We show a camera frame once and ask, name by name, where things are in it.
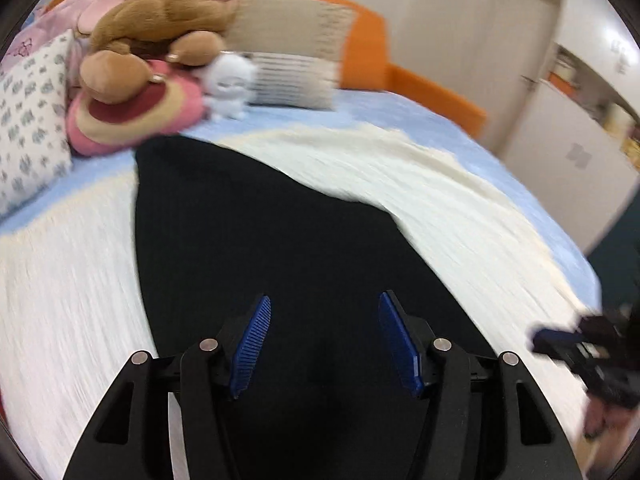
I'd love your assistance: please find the small white plush toy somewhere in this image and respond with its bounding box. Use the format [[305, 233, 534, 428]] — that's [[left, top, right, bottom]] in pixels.
[[202, 52, 258, 121]]

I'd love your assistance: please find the white door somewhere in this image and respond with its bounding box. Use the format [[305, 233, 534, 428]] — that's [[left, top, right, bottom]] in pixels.
[[492, 0, 566, 161]]

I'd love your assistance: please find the white wardrobe cabinet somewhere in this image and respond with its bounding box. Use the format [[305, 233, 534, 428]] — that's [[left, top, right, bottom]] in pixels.
[[505, 0, 640, 256]]

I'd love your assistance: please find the person's right hand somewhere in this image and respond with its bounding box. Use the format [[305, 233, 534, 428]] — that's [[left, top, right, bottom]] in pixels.
[[582, 395, 631, 441]]

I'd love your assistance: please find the pink round plush cushion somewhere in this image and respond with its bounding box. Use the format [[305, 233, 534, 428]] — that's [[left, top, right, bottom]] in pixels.
[[67, 57, 208, 157]]

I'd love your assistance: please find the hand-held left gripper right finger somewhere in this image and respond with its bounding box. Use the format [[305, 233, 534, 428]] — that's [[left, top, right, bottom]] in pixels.
[[378, 291, 585, 480]]

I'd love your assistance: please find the white floral pillow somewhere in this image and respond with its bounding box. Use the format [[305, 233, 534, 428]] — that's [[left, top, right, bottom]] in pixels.
[[0, 30, 76, 216]]

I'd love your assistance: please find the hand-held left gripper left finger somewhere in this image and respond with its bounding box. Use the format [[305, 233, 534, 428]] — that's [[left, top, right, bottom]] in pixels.
[[64, 294, 272, 480]]

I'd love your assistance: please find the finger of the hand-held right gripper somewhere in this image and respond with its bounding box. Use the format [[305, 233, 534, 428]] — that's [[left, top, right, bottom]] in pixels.
[[531, 327, 583, 361]]

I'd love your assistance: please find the orange bed headboard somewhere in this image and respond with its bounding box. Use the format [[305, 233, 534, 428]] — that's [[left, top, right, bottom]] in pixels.
[[47, 0, 488, 137]]

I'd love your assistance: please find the pink cartoon blanket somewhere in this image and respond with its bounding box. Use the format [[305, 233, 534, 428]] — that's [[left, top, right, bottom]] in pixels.
[[0, 0, 273, 71]]

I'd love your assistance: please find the beige patchwork pillow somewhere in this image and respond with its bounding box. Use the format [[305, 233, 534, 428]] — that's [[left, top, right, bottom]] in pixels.
[[222, 0, 358, 111]]

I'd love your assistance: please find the cream daisy blanket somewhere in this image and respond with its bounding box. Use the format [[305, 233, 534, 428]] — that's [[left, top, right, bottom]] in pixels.
[[0, 122, 591, 480]]

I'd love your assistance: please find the brown plush toy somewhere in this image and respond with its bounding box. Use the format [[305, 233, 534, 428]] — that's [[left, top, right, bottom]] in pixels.
[[79, 0, 240, 103]]

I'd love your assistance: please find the black jacket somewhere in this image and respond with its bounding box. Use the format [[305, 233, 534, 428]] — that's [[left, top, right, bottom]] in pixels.
[[134, 135, 501, 480]]

